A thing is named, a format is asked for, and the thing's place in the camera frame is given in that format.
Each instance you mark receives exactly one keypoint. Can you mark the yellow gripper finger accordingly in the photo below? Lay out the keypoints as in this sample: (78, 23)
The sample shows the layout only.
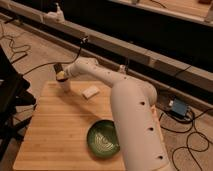
(61, 76)

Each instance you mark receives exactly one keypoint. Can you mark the green ceramic bowl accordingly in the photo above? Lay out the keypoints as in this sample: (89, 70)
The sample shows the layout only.
(102, 139)

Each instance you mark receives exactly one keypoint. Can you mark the black chair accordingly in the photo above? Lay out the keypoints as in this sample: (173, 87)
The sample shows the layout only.
(13, 93)

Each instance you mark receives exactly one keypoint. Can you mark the white ceramic cup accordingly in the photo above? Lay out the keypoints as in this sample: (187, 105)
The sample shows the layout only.
(65, 85)

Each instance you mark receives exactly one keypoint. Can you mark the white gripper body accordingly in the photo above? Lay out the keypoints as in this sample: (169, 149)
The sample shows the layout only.
(70, 71)

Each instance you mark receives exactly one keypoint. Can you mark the blue power box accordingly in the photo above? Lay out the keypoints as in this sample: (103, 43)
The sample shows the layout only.
(178, 108)

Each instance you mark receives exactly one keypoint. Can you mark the clear plastic bottle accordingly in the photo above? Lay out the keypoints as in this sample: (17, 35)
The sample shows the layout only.
(122, 69)

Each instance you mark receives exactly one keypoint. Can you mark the long metal rail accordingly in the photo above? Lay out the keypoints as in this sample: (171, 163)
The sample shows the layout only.
(168, 47)

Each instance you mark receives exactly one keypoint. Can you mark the black eraser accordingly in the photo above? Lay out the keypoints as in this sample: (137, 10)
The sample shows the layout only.
(58, 67)

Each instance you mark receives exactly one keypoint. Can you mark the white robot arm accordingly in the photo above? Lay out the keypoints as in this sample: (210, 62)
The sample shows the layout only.
(131, 99)

